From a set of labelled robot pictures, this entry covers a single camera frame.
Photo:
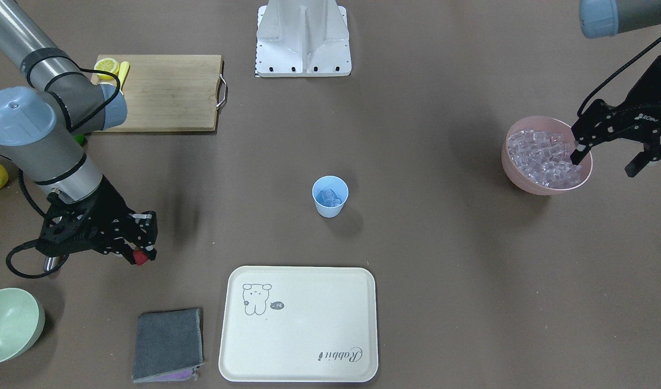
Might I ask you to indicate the green lime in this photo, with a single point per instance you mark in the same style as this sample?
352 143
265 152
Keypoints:
80 139

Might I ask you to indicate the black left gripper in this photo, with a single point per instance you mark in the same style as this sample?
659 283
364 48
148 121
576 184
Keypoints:
648 104

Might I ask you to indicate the ice cube in cup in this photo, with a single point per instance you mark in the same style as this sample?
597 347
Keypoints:
328 198

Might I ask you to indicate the yellow plastic knife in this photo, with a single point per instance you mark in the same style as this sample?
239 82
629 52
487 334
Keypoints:
123 71

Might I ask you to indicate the mint green bowl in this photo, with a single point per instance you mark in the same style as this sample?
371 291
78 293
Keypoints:
22 321

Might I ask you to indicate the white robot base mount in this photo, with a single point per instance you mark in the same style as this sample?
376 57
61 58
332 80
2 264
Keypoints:
302 39

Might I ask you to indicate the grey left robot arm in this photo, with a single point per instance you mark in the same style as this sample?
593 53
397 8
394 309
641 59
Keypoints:
609 18

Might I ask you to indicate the lemon slice upper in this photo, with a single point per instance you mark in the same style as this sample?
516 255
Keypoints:
108 68

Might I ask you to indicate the clear ice cube pile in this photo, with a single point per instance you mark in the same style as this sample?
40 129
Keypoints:
544 158

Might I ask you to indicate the cream rabbit tray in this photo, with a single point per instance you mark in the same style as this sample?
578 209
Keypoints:
300 324

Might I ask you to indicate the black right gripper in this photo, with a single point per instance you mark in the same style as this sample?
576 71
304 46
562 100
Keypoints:
104 206

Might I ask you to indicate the pink bowl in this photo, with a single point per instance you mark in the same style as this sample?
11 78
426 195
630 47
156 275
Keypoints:
541 123

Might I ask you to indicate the steel muddler black tip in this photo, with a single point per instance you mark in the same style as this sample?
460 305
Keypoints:
50 264

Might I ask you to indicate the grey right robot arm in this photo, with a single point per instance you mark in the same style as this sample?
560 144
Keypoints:
39 123

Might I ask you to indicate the grey folded cloth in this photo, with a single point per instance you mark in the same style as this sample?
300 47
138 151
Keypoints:
168 347

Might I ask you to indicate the light blue plastic cup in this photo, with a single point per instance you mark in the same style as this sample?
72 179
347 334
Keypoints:
338 185

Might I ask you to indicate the bamboo cutting board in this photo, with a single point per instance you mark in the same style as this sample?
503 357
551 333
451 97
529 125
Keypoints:
171 93

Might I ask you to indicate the red strawberry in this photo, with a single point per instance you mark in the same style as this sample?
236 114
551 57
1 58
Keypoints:
140 257

